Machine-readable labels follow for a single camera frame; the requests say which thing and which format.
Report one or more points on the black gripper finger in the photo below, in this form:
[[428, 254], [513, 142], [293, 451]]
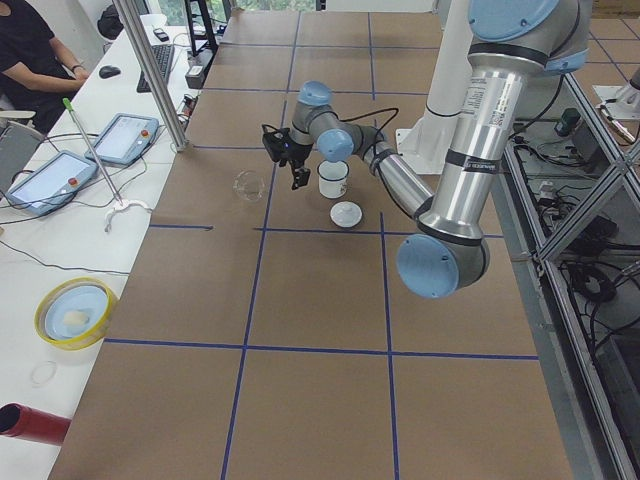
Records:
[[300, 177]]

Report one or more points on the white enamel mug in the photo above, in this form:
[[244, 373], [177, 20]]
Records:
[[333, 179]]

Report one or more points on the teach pendant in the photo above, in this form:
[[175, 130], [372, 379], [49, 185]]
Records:
[[125, 139], [53, 184]]

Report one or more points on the seated person black shirt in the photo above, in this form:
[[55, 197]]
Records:
[[37, 70]]

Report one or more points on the aluminium frame post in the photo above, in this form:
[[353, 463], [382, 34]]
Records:
[[132, 23]]

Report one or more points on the black box with label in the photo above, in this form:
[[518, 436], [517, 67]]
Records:
[[199, 66]]

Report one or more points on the clear glass funnel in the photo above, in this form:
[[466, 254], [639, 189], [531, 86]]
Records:
[[249, 185]]

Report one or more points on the white curved bracket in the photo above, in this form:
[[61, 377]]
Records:
[[125, 210]]

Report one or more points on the metal rod green tip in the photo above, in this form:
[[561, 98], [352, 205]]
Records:
[[68, 106]]

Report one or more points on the white ceramic lid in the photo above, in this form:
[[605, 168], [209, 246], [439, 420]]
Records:
[[346, 214]]

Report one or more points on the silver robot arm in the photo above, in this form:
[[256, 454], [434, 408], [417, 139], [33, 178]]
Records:
[[512, 42]]

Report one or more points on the black computer mouse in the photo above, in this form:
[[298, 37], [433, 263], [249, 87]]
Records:
[[108, 71]]

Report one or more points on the upper teach pendant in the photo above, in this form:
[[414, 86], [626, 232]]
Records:
[[125, 139]]

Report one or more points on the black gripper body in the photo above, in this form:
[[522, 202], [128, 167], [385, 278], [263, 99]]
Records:
[[298, 154]]

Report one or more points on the red cylinder bottle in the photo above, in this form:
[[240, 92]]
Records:
[[26, 423]]

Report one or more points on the yellow tape roll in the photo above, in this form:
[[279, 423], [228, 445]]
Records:
[[76, 314]]

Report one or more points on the lower teach pendant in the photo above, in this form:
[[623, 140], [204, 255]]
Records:
[[53, 184]]

